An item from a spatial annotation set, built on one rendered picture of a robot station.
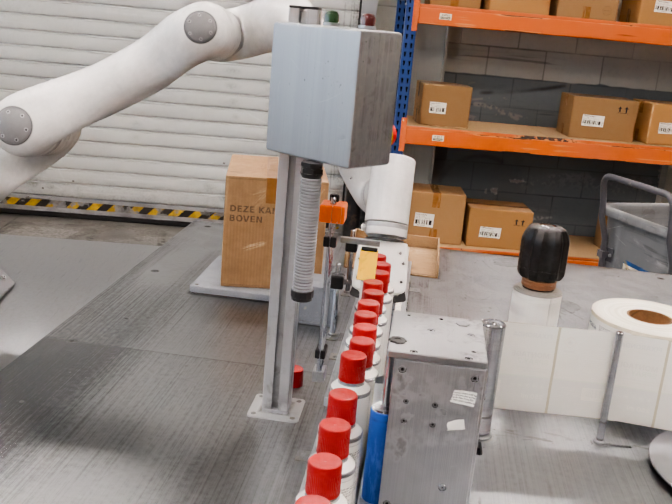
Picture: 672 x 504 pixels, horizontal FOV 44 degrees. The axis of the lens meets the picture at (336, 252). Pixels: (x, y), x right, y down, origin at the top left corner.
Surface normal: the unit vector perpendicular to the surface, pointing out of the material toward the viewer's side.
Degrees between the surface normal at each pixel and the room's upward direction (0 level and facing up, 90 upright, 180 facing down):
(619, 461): 0
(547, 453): 0
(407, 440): 90
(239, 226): 90
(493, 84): 90
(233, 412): 0
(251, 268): 90
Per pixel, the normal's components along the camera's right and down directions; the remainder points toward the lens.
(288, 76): -0.66, 0.15
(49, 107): 0.34, -0.10
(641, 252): -0.94, 0.07
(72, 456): 0.08, -0.96
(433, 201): -0.03, 0.26
